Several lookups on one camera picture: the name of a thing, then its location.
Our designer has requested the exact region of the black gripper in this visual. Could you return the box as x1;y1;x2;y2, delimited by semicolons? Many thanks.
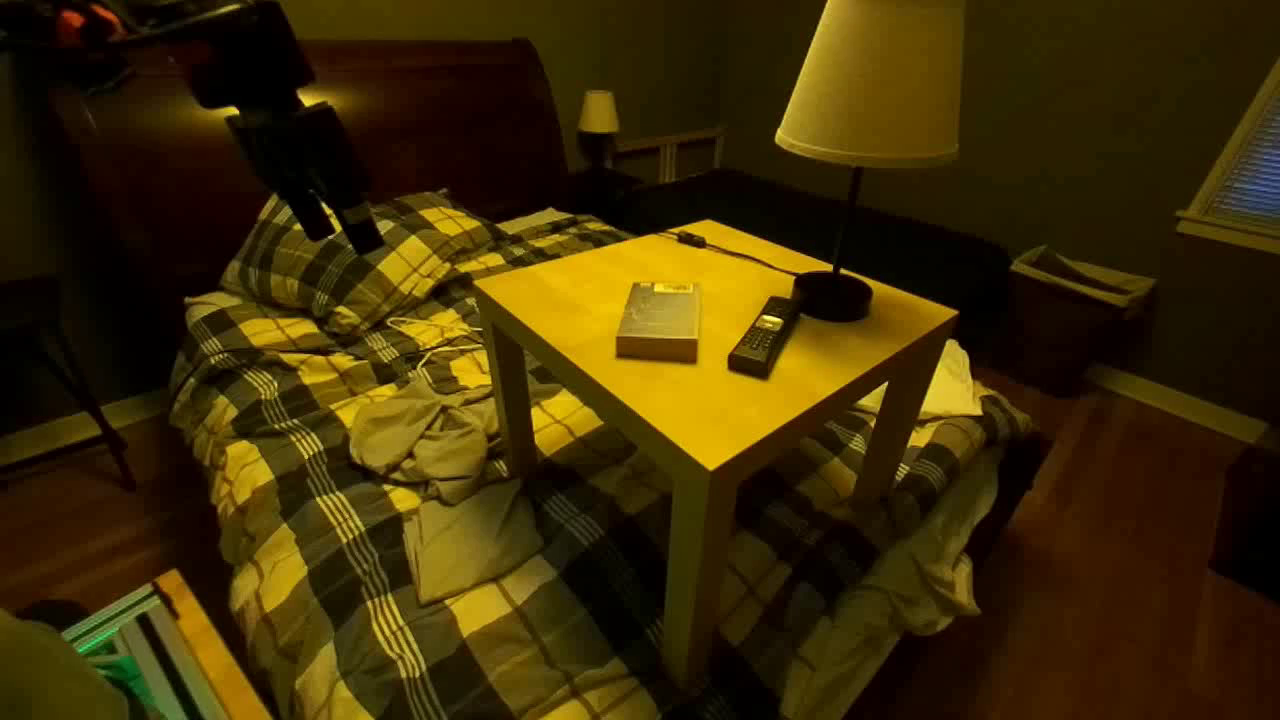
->
228;103;382;251

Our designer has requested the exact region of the black remote control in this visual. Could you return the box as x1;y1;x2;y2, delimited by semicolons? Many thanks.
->
727;298;800;381

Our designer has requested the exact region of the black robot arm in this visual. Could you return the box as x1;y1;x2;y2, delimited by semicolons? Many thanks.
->
0;0;382;251

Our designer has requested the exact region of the plaid checkered pillow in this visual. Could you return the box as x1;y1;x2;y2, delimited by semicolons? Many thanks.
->
218;192;495;340

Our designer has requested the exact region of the dark wooden headboard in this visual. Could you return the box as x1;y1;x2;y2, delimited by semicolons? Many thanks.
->
50;40;567;329

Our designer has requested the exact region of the small background bedside lamp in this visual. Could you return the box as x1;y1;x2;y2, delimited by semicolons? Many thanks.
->
577;89;619;172

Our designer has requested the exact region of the black tripod stand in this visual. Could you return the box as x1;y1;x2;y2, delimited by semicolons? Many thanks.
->
0;274;134;488

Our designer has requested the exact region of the plaid checkered duvet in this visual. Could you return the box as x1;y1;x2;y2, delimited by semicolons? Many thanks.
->
173;216;1042;720

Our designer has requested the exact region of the light wooden side table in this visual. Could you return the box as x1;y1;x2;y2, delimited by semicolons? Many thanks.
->
477;219;954;690

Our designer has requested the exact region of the wooden framed box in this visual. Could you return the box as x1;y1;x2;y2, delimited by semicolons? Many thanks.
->
62;567;271;720

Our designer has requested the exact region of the table lamp with white shade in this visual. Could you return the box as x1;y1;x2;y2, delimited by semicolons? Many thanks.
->
777;0;962;319

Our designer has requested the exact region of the dark wicker basket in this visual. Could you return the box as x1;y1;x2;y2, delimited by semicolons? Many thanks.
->
1008;244;1154;396

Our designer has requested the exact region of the white framed window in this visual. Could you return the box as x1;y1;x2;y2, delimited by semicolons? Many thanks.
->
1177;61;1280;257

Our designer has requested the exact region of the black lamp power cable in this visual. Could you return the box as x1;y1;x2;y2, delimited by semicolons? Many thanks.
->
672;227;808;283

